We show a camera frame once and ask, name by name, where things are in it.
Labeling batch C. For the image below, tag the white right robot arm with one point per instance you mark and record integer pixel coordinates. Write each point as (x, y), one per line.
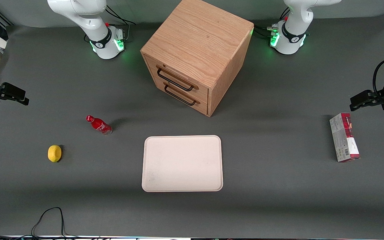
(95, 20)

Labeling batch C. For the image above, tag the oak wooden cabinet body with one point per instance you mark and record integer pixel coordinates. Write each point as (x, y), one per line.
(198, 36)

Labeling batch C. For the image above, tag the yellow lemon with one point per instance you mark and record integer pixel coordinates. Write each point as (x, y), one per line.
(54, 153)

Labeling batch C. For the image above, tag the cream rectangular tray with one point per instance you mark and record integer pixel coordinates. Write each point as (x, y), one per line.
(182, 163)

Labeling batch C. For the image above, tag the red cola bottle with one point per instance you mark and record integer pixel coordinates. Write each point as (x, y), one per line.
(99, 125)

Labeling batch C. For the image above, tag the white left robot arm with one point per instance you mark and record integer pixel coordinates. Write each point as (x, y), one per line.
(293, 30)

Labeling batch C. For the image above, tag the grey and red carton box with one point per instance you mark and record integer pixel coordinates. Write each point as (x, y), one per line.
(343, 140)

